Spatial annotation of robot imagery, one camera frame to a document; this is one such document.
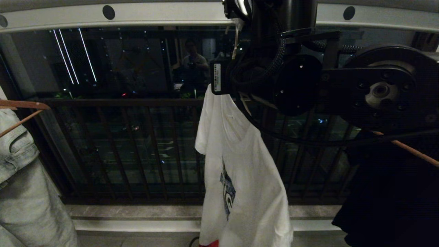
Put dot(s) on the black balcony railing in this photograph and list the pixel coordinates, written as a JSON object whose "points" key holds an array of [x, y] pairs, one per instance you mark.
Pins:
{"points": [[137, 102]]}

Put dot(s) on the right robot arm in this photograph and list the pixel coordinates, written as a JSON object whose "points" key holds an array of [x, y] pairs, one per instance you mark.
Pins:
{"points": [[377, 79]]}

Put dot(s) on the light denim garment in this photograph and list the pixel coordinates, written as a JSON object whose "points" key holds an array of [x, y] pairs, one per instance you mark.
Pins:
{"points": [[27, 192]]}

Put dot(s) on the grey stone window sill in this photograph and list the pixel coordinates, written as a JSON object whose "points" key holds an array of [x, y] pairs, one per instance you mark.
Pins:
{"points": [[137, 212]]}

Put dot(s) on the red plastic object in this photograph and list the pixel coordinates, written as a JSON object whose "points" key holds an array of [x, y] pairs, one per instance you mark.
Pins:
{"points": [[210, 244]]}

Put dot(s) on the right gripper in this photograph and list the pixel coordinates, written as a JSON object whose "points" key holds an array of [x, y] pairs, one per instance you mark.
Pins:
{"points": [[223, 78]]}

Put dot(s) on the wooden hanger left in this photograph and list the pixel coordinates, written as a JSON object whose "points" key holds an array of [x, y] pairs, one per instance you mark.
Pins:
{"points": [[24, 104]]}

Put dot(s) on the white printed t-shirt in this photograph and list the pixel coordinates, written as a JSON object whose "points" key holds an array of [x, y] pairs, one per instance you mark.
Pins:
{"points": [[247, 171]]}

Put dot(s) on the wooden hanger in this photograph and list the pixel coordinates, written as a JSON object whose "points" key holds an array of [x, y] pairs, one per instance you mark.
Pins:
{"points": [[24, 104], [416, 154]]}

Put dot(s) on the wooden hanger right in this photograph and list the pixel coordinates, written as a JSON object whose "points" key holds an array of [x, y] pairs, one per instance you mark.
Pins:
{"points": [[416, 154]]}

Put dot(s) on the silver clothes rail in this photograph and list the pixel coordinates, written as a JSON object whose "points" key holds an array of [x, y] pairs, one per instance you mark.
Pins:
{"points": [[137, 15]]}

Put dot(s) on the black garment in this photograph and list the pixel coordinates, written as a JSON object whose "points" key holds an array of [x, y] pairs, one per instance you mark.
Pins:
{"points": [[394, 206]]}

